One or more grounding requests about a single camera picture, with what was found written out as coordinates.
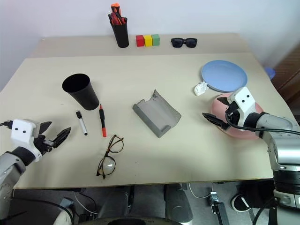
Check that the slatted cabinet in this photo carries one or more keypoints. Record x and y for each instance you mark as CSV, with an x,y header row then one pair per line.
x,y
288,75

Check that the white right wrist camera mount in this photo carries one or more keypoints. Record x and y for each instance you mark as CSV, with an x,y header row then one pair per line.
x,y
245,103

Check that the tall black pen holder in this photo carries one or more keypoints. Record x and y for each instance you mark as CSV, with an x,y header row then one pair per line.
x,y
122,35

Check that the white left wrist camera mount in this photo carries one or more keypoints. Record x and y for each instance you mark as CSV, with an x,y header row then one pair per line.
x,y
22,132

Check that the blue plastic container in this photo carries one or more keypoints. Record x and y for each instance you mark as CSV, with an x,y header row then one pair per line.
x,y
270,73

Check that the grey rectangular cloth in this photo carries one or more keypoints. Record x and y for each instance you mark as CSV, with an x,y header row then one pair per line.
x,y
155,114

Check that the large black plastic cup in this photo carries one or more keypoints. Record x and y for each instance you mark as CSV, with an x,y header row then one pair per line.
x,y
85,98

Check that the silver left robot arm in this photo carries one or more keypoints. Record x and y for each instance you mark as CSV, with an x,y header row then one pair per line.
x,y
9,164

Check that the white crumpled tissue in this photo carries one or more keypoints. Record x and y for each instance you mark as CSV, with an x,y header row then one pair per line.
x,y
200,89

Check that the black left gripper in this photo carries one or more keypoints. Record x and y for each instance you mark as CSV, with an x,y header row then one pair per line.
x,y
43,144

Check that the green block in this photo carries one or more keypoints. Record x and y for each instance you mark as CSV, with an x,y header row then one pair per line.
x,y
155,39

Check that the tortoiseshell eyeglasses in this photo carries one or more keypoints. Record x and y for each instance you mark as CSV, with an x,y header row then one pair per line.
x,y
108,164

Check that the red block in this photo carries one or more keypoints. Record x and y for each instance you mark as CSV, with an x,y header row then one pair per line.
x,y
139,41

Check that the white marker with black cap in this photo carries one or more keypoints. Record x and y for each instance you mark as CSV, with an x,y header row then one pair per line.
x,y
82,124

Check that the yellow block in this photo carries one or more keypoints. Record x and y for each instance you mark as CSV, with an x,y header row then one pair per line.
x,y
148,41

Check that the pink plate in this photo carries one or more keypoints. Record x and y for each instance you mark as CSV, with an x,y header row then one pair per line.
x,y
218,105

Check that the black metal clamp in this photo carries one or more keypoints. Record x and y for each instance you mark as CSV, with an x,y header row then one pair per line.
x,y
216,206

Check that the dark rounded shape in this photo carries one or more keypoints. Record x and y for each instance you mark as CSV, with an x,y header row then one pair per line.
x,y
178,204

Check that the blue plate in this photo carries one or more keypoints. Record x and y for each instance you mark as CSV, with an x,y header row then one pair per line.
x,y
225,75

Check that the small grey box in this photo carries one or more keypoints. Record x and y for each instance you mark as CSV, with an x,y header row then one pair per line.
x,y
66,202

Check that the black sunglasses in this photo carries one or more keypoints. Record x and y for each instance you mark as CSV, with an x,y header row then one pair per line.
x,y
180,42

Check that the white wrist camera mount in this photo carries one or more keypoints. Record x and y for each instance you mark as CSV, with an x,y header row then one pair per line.
x,y
245,103
22,132

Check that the black and white sneaker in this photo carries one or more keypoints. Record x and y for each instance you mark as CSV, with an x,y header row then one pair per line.
x,y
239,202

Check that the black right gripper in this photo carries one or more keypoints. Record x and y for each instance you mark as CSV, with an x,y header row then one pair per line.
x,y
234,116

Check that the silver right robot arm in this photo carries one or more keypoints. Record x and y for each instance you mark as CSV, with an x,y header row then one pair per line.
x,y
283,150

